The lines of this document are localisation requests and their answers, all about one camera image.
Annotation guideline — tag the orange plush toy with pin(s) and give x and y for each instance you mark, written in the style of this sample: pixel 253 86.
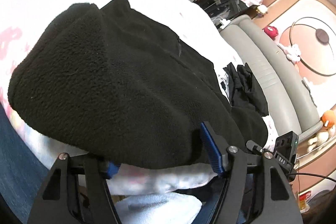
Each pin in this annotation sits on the orange plush toy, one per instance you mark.
pixel 329 119

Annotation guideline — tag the red plush toy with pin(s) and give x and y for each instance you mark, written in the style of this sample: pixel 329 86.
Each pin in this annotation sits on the red plush toy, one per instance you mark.
pixel 270 32

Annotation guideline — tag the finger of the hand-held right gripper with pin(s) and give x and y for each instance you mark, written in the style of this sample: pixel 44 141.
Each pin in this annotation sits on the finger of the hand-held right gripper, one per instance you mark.
pixel 254 148

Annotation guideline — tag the white yellow plush toy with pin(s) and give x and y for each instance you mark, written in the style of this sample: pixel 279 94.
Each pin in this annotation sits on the white yellow plush toy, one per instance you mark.
pixel 262 9

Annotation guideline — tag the black clothes pile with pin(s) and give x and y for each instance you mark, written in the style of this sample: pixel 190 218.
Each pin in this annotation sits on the black clothes pile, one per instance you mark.
pixel 246 87

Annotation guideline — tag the grey padded headboard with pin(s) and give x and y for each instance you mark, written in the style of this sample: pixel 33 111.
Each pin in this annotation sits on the grey padded headboard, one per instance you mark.
pixel 267 66

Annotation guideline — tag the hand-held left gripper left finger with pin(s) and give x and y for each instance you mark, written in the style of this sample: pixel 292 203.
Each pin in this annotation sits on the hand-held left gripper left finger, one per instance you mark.
pixel 113 169

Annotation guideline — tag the black fleece jacket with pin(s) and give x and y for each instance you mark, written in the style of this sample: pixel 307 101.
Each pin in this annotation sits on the black fleece jacket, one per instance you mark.
pixel 118 82

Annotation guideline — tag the person's jeans leg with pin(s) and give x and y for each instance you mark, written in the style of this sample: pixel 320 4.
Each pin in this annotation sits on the person's jeans leg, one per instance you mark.
pixel 18 166

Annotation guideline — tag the pink plush toy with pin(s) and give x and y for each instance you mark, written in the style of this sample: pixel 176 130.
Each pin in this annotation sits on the pink plush toy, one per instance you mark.
pixel 291 52

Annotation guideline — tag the light blue towel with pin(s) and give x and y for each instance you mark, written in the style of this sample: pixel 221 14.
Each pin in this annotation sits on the light blue towel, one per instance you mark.
pixel 157 208

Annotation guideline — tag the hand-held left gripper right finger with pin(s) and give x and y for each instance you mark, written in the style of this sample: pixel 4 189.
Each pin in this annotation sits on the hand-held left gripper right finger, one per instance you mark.
pixel 211 148

